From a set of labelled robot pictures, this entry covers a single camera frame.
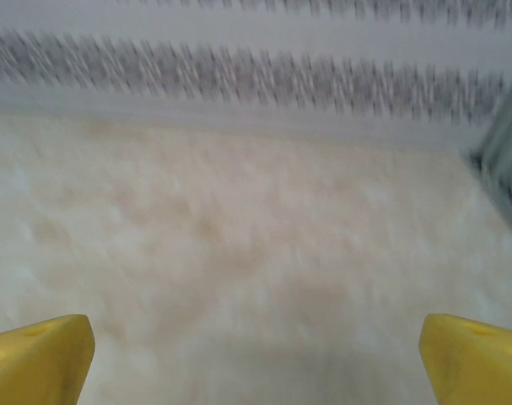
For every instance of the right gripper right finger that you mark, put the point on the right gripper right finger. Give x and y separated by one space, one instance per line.
479 363

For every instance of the aluminium frame post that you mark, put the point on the aluminium frame post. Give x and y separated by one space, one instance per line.
508 160

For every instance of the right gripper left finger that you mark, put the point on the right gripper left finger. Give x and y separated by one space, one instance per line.
36 363

